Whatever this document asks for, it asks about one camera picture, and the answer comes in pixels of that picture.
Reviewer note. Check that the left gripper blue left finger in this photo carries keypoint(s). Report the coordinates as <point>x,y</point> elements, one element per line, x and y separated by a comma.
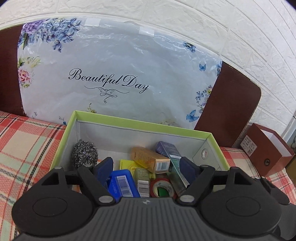
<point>93,179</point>

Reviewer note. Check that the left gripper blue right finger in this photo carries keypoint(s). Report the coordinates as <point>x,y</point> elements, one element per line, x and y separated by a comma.
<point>199,178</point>

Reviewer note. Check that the purple teal long box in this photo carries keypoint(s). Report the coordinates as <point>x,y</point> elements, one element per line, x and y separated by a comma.
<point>175,176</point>

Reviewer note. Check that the blue barcode box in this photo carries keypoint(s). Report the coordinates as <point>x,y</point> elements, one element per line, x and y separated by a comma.
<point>120,184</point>

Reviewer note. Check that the steel wool scrubber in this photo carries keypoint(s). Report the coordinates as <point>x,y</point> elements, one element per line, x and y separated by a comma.
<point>84,153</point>

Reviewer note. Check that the yellow packet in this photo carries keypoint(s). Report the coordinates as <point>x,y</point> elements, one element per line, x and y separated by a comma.
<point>129,165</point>

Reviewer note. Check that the green cardboard storage box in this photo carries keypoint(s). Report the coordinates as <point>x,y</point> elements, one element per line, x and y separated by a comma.
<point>115,138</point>

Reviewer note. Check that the orange gold small box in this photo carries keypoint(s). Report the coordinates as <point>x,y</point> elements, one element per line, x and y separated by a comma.
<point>150,160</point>

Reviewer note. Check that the red tape roll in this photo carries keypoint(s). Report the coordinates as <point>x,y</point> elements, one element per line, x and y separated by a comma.
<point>161,187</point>

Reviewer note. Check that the olive green small box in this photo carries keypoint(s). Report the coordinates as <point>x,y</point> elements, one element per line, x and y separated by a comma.
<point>142,181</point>

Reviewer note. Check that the brown cardboard box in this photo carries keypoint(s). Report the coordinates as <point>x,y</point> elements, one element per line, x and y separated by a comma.
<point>267,151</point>

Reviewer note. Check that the dark brown wooden headboard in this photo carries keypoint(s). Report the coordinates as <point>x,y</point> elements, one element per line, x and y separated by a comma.
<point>231,105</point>

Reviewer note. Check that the floral Beautiful Day plastic bag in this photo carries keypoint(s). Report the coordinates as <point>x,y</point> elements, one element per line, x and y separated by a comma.
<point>112,68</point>

